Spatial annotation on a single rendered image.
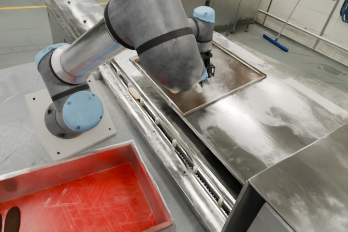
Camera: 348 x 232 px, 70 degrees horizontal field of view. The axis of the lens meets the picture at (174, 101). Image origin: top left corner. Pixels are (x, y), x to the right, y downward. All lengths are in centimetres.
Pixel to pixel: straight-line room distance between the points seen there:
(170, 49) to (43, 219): 63
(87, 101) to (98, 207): 33
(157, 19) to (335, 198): 37
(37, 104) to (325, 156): 85
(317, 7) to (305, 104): 357
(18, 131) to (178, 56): 83
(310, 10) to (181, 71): 438
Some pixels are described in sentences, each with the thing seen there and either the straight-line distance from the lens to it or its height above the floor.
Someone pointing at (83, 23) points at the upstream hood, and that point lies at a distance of 181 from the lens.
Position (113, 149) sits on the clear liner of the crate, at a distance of 86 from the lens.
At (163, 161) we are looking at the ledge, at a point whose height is 86.
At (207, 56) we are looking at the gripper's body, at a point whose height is 116.
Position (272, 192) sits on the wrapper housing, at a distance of 36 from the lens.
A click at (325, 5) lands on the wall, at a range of 466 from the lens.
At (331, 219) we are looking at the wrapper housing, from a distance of 37.
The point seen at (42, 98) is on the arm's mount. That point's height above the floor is 100.
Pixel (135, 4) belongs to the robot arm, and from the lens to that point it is 46.
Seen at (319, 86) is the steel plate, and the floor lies 82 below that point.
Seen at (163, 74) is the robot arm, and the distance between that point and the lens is 46.
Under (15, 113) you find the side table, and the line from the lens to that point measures 123.
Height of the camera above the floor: 157
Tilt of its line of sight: 37 degrees down
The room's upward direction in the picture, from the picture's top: 9 degrees clockwise
